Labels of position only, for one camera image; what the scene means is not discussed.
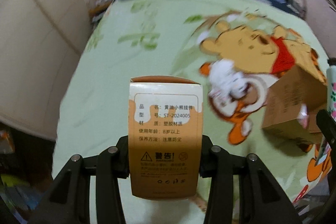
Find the Winnie the Pooh green blanket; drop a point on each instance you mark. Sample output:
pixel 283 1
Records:
pixel 182 38

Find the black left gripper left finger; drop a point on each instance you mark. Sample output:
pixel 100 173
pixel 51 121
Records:
pixel 67 199

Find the orange cartoon paper box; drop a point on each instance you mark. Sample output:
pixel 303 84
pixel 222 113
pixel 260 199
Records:
pixel 165 124

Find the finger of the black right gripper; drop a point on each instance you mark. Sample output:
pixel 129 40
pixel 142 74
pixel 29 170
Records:
pixel 327 125

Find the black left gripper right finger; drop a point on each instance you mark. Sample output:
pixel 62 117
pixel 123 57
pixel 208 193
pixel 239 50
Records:
pixel 261 198

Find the white plush dog toy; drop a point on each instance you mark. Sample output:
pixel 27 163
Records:
pixel 225 82

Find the brown cardboard box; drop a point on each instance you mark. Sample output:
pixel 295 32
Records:
pixel 292 106

